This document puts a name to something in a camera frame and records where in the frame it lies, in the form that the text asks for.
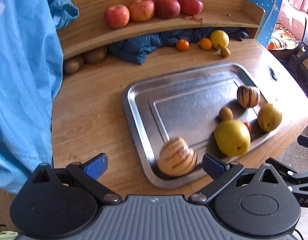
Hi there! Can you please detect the large yellow pear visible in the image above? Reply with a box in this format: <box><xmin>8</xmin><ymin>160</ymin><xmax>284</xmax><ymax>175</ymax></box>
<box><xmin>214</xmin><ymin>119</ymin><xmax>251</xmax><ymax>157</ymax></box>

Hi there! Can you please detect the small yellow pear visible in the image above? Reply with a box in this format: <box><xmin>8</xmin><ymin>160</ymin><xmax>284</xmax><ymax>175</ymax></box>
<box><xmin>257</xmin><ymin>103</ymin><xmax>282</xmax><ymax>132</ymax></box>

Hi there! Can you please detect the striped pepino melon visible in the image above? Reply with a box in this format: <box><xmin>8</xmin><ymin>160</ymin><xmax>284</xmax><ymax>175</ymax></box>
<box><xmin>236</xmin><ymin>85</ymin><xmax>261</xmax><ymax>108</ymax></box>
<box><xmin>158</xmin><ymin>137</ymin><xmax>197</xmax><ymax>177</ymax></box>

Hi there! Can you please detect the red cherry tomato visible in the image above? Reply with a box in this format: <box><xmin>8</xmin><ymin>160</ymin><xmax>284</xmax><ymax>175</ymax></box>
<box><xmin>244</xmin><ymin>122</ymin><xmax>252</xmax><ymax>133</ymax></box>

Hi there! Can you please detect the small brown kiwi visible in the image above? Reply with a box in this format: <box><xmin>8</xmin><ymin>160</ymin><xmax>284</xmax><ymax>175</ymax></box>
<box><xmin>220</xmin><ymin>47</ymin><xmax>231</xmax><ymax>57</ymax></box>
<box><xmin>219</xmin><ymin>106</ymin><xmax>233</xmax><ymax>121</ymax></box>

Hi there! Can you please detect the small orange mandarin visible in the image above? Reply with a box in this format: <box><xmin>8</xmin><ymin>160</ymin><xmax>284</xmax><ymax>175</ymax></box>
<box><xmin>199</xmin><ymin>37</ymin><xmax>213</xmax><ymax>50</ymax></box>

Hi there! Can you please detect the yellow lemon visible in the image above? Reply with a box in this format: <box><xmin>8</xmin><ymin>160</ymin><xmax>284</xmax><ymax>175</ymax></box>
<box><xmin>209</xmin><ymin>30</ymin><xmax>229</xmax><ymax>50</ymax></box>

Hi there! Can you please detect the black office chair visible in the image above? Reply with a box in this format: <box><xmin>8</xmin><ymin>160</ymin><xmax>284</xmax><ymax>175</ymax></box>
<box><xmin>288</xmin><ymin>16</ymin><xmax>308</xmax><ymax>91</ymax></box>

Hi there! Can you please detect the brown kiwi under shelf left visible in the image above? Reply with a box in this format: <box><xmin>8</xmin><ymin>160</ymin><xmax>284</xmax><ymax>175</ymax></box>
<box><xmin>63</xmin><ymin>55</ymin><xmax>84</xmax><ymax>74</ymax></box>

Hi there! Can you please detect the brown kiwi under shelf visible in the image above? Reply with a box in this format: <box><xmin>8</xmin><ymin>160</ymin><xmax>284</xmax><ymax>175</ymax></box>
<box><xmin>83</xmin><ymin>47</ymin><xmax>107</xmax><ymax>64</ymax></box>
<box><xmin>63</xmin><ymin>55</ymin><xmax>84</xmax><ymax>74</ymax></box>

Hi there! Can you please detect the brown kiwi under shelf right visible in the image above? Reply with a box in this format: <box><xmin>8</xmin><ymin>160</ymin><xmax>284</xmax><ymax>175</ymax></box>
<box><xmin>83</xmin><ymin>47</ymin><xmax>107</xmax><ymax>64</ymax></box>

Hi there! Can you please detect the light blue striped garment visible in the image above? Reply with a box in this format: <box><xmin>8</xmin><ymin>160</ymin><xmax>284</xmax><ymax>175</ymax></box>
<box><xmin>0</xmin><ymin>0</ymin><xmax>79</xmax><ymax>194</ymax></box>

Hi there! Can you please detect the dark blue padded jacket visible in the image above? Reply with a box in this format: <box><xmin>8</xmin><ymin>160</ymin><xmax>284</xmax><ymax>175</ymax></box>
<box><xmin>107</xmin><ymin>27</ymin><xmax>250</xmax><ymax>65</ymax></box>

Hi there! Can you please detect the curved wooden shelf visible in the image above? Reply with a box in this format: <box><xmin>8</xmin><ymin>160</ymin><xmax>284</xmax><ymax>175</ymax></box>
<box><xmin>57</xmin><ymin>0</ymin><xmax>265</xmax><ymax>59</ymax></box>

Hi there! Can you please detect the red apple leftmost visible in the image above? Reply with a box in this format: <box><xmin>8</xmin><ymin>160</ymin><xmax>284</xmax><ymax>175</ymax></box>
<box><xmin>104</xmin><ymin>4</ymin><xmax>130</xmax><ymax>29</ymax></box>

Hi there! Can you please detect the red apple rightmost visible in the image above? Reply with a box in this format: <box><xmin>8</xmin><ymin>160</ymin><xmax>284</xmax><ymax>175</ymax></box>
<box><xmin>178</xmin><ymin>0</ymin><xmax>203</xmax><ymax>16</ymax></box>

